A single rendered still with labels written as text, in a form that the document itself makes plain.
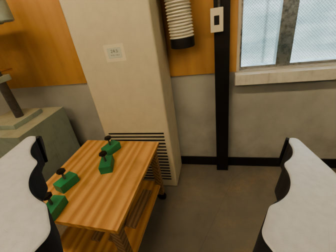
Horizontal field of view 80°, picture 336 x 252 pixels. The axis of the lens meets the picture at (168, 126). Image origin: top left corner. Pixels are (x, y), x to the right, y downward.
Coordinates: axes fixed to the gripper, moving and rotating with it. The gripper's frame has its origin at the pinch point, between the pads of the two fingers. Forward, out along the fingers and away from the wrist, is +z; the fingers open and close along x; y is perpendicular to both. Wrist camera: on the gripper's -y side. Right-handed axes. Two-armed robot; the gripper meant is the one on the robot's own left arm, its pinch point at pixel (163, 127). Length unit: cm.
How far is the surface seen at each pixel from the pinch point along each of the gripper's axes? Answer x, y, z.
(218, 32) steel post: 30, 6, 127
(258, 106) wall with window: 67, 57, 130
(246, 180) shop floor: 64, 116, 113
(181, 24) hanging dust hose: 7, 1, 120
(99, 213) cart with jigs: -32, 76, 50
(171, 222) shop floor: 2, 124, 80
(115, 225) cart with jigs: -23, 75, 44
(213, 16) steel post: 26, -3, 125
